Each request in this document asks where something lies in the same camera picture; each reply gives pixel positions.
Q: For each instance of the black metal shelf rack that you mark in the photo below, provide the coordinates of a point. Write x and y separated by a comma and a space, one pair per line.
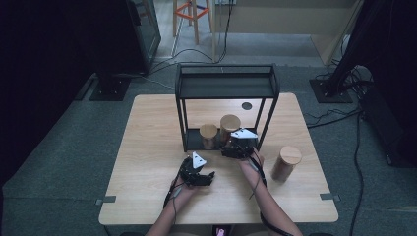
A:
226, 87

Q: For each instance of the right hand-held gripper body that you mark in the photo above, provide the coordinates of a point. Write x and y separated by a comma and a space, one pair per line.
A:
239, 147

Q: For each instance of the glass jar of red berries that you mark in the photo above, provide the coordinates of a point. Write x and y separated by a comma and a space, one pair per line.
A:
230, 122

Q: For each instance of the person's right hand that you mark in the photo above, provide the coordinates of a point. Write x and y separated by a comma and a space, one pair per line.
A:
252, 168

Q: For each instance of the dark round table grommet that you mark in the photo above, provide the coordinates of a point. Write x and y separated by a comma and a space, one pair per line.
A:
247, 106

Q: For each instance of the black equipment box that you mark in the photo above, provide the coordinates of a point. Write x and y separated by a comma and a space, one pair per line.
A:
387, 131

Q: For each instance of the black stand with square base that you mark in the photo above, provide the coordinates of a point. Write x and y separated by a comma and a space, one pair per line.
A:
329, 91
109, 88

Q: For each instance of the grey table bracket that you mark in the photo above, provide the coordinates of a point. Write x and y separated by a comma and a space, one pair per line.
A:
329, 196
106, 200

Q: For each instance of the glass jar of red dates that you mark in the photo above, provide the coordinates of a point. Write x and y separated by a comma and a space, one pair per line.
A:
290, 155

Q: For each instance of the wooden stool with orange brace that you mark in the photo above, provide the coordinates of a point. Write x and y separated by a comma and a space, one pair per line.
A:
195, 26

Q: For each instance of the dark glass-front cabinet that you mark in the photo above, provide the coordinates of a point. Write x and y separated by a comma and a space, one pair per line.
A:
147, 32

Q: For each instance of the person's left hand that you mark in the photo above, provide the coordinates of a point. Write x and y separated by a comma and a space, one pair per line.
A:
182, 195

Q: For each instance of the glass jar of white balls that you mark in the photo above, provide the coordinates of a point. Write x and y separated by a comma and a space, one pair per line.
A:
208, 130

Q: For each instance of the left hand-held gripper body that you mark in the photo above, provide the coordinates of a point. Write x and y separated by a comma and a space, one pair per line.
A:
190, 172

